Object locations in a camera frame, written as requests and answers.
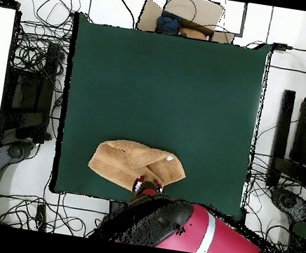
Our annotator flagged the tan terry towel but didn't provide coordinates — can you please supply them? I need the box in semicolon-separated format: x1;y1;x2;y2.
84;135;191;200

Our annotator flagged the dark green table cloth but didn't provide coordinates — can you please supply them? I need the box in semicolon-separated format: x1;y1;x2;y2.
47;11;275;223

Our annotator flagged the black power strip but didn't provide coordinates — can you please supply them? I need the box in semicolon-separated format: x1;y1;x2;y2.
32;202;51;233

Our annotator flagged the black stand base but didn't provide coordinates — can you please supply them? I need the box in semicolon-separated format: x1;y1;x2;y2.
265;184;306;226
0;137;41;173

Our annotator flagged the black upright bar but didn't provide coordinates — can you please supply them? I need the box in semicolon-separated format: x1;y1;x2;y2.
265;88;298;191

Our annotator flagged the orange garment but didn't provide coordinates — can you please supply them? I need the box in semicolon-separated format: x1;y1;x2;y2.
177;25;211;41

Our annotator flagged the dark blue garment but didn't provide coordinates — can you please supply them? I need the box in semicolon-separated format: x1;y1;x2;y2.
154;10;184;37

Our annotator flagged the brown cardboard box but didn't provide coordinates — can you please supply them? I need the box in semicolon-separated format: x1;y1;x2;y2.
135;0;241;45

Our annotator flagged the black power adapter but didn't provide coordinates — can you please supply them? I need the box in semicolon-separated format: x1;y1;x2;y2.
271;41;295;54

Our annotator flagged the black cable tangle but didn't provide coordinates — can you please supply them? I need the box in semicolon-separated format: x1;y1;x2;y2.
7;11;75;94
237;149;306;253
0;182;107;240

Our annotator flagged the black cable loop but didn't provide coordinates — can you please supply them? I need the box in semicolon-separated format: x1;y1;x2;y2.
25;0;83;34
162;0;200;22

